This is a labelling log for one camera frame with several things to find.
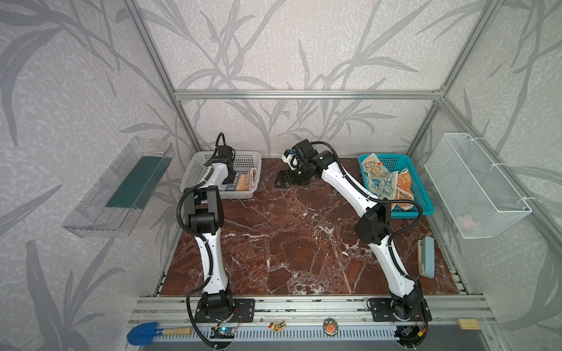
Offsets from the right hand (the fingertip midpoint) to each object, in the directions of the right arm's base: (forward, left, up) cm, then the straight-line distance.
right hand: (284, 176), depth 89 cm
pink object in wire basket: (-23, -62, +3) cm, 66 cm away
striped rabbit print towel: (+9, +21, -15) cm, 27 cm away
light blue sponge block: (-29, -54, -13) cm, 62 cm away
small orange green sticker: (-50, +2, -16) cm, 53 cm away
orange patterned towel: (+2, -56, -14) cm, 57 cm away
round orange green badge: (-50, -16, -17) cm, 55 cm away
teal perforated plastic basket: (+20, -56, -14) cm, 61 cm away
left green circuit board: (-51, +20, -19) cm, 58 cm away
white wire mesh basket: (-22, -59, +16) cm, 65 cm away
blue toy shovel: (-52, +44, -16) cm, 70 cm away
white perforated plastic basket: (+17, +45, -9) cm, 49 cm away
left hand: (+12, +31, -9) cm, 34 cm away
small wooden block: (-49, -61, -16) cm, 80 cm away
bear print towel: (+7, -46, -14) cm, 49 cm away
